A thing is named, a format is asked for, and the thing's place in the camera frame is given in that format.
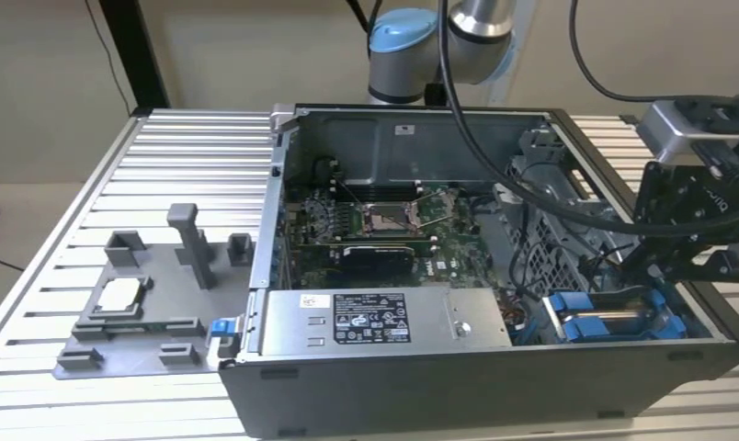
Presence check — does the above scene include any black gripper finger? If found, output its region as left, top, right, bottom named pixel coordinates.
left=682, top=247, right=739, bottom=282
left=617, top=237, right=678, bottom=282

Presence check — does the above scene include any hard disk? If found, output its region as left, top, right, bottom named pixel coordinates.
left=544, top=288, right=653, bottom=325

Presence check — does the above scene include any perforated metal disk bay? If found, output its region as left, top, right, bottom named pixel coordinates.
left=491, top=128, right=715, bottom=345

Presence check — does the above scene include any blue disk carrier in bay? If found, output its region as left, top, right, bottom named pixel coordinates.
left=563, top=316, right=690, bottom=344

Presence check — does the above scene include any green motherboard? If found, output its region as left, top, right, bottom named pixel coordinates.
left=280, top=181, right=512, bottom=290

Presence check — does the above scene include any metal socket cover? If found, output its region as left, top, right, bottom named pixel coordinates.
left=414, top=189, right=467, bottom=227

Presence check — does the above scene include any silver power supply unit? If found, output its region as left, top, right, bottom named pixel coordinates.
left=260, top=288, right=513, bottom=357

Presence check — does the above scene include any CPU socket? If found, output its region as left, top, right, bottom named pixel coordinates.
left=360, top=201, right=424, bottom=238

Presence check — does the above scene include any black graphics card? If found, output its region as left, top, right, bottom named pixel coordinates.
left=338, top=244, right=420, bottom=281

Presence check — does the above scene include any open grey PC case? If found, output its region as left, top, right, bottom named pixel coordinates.
left=218, top=101, right=739, bottom=438

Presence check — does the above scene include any thin metal locking lever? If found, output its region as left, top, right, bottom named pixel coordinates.
left=336, top=175, right=374, bottom=218

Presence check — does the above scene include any grey case latch blue tab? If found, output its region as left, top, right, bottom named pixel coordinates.
left=204, top=315, right=241, bottom=368

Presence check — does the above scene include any grey parts rack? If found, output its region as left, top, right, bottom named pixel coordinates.
left=49, top=201, right=258, bottom=381

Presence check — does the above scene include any silver CPU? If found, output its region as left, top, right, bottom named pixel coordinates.
left=97, top=279, right=143, bottom=313

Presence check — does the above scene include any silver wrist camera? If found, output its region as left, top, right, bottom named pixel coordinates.
left=637, top=99, right=739, bottom=165

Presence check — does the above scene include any black camera cable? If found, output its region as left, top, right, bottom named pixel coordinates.
left=567, top=0, right=739, bottom=105

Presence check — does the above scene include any thick black gripper cable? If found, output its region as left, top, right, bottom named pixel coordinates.
left=435, top=0, right=739, bottom=238

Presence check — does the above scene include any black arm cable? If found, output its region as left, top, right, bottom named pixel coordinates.
left=342, top=0, right=384, bottom=37

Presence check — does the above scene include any black frame post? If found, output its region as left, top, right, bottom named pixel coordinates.
left=85, top=0, right=173, bottom=116

